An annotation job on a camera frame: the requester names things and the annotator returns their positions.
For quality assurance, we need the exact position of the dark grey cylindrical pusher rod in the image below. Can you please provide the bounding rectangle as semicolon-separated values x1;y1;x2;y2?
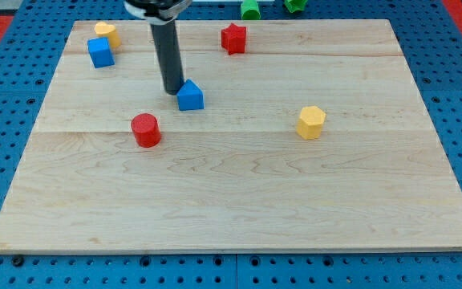
151;20;184;95

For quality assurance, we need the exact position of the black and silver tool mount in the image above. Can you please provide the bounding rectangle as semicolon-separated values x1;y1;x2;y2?
124;0;193;21

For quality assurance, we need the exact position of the light wooden board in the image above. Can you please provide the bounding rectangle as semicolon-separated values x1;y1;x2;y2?
0;19;462;255

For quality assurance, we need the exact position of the yellow heart block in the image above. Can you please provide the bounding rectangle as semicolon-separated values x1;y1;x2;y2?
94;22;122;49

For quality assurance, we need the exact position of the blue triangular prism block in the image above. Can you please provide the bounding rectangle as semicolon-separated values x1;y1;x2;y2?
176;79;205;111

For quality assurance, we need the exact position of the blue cube block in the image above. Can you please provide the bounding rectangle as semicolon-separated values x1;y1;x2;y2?
87;37;115;68

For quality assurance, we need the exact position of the red star block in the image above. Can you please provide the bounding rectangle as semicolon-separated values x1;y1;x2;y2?
221;23;247;55

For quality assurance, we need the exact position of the green cylinder block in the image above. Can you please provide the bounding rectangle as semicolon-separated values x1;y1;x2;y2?
240;0;261;20

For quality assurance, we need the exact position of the red cylinder block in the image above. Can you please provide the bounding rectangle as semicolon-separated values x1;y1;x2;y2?
131;113;161;148

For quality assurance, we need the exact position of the green star block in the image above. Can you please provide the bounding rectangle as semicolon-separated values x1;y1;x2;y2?
284;0;308;13

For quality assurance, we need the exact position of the yellow hexagon block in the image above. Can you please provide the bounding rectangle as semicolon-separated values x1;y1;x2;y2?
296;106;326;140

